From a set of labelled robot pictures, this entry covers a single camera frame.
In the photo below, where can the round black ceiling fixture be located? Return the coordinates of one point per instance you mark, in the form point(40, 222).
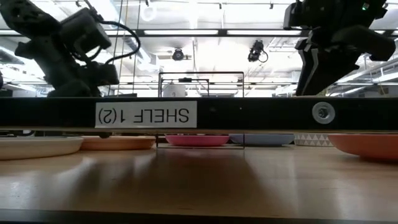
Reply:
point(178, 54)

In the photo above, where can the white patterned plant pot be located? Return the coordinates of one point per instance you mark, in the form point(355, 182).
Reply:
point(312, 140)

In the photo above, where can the orange plate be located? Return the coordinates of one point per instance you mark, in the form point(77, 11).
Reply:
point(367, 146)

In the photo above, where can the beige plate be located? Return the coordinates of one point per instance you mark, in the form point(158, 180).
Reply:
point(118, 143)

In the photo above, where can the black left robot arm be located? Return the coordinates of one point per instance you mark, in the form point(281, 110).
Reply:
point(28, 15)

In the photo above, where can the blue plate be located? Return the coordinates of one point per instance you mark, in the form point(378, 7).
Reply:
point(262, 139)

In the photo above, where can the teal plate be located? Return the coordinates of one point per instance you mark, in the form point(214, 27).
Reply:
point(31, 147)

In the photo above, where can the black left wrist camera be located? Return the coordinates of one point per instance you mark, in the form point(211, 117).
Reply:
point(84, 31)

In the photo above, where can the white cylindrical container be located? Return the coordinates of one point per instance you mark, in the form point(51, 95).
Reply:
point(174, 90)

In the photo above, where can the silver bolt with washer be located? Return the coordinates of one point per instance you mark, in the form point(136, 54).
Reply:
point(323, 112)

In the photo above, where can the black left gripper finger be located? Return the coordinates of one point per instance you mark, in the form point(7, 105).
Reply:
point(63, 91)
point(90, 91)

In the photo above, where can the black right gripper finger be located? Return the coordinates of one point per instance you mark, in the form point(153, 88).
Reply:
point(332, 71)
point(306, 74)

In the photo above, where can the pink plate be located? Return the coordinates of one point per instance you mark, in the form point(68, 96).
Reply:
point(197, 140)

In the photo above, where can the white shelf label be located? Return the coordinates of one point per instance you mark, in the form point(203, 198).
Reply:
point(146, 114)

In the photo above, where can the black overhead camera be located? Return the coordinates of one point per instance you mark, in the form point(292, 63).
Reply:
point(256, 49)

